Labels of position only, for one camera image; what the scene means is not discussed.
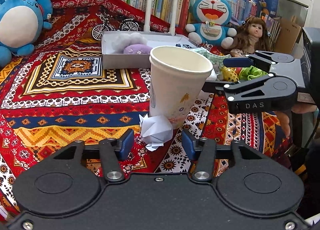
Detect person's hand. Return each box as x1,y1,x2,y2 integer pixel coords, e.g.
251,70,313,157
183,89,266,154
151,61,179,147
274,103,318,138

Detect purple soft plush pad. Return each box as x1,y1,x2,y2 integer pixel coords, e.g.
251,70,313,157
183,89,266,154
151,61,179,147
123,44,152,54

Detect white paper cup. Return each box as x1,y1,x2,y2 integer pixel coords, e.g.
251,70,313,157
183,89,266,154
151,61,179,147
149,45,213,129

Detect pale green floral cloth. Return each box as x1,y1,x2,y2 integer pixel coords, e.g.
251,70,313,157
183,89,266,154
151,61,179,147
191,47,232,75

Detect miniature metal bicycle model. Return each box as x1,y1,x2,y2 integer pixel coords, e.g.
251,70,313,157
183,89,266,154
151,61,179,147
91,14,142,41

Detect red patterned blanket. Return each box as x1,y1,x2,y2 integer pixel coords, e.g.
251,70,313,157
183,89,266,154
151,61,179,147
1,0,291,222

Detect green fabric scrunchie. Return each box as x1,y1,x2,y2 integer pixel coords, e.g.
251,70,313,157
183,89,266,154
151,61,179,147
239,66,268,81

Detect crumpled white paper ball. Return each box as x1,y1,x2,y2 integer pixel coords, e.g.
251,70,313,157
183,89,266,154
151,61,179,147
139,114,174,152

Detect blue patterned fabric scrunchie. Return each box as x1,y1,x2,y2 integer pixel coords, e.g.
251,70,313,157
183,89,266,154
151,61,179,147
175,43,197,50

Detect brown haired doll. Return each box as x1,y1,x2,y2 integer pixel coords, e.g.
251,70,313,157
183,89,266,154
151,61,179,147
228,17,272,58

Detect brown cardboard box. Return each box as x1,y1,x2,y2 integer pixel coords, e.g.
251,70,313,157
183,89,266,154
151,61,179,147
274,18,302,54

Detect white fluffy plush toy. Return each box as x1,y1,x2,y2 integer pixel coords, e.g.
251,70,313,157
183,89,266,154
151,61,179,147
111,32,148,52

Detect Doraemon plush toy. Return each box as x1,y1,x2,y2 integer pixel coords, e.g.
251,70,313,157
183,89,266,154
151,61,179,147
185,0,237,49

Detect white shallow cardboard tray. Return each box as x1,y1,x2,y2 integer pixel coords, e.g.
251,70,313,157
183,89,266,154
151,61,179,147
101,31,196,69

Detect blue round plush toy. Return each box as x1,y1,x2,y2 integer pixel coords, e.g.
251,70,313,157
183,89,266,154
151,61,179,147
0,0,53,68

